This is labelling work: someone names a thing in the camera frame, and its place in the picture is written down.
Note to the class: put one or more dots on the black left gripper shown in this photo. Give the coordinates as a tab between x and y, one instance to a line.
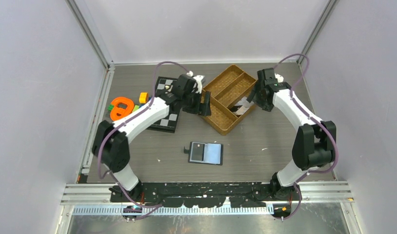
205	107

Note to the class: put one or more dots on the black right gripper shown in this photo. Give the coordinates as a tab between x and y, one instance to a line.
253	96

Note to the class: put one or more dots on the woven wicker tray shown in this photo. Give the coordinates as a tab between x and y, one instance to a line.
226	90

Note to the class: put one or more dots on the black leather card holder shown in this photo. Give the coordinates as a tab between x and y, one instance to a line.
213	154

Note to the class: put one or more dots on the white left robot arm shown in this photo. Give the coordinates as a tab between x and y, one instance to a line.
112	139

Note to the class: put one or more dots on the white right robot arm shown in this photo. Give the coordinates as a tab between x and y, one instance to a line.
315	141

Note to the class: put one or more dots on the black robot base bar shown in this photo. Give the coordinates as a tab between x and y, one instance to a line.
204	194

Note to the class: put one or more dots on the yellow toy brick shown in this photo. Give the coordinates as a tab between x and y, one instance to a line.
144	98

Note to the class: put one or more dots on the orange curved toy track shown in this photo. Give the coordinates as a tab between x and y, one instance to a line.
123	107

